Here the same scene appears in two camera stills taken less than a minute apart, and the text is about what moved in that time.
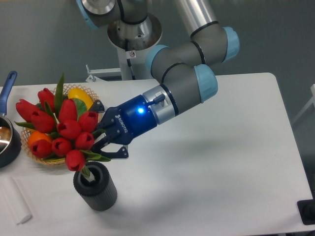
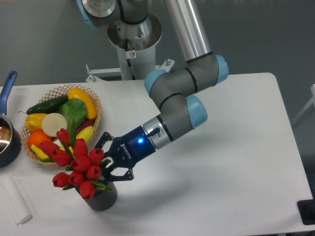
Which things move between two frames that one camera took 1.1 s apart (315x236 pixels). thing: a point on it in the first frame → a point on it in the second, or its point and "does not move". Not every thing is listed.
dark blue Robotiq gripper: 132,116 → 128,148
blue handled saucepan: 11,142 does not move
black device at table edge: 306,209 does not move
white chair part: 312,101 does not move
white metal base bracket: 92,78 does not move
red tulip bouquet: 70,132 → 84,164
